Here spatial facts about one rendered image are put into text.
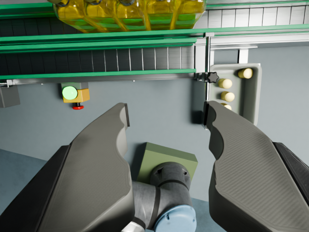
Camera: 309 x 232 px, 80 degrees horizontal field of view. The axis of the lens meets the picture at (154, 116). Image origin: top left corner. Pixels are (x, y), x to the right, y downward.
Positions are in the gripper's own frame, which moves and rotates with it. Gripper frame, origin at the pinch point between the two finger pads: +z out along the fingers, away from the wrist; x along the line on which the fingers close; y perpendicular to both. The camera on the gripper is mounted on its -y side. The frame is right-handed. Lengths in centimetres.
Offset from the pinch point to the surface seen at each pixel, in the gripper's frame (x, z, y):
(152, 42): -2.0, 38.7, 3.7
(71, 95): -30, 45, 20
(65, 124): -39, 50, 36
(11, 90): -55, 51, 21
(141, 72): -5.0, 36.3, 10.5
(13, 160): -130, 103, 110
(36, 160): -109, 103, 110
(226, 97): 22, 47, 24
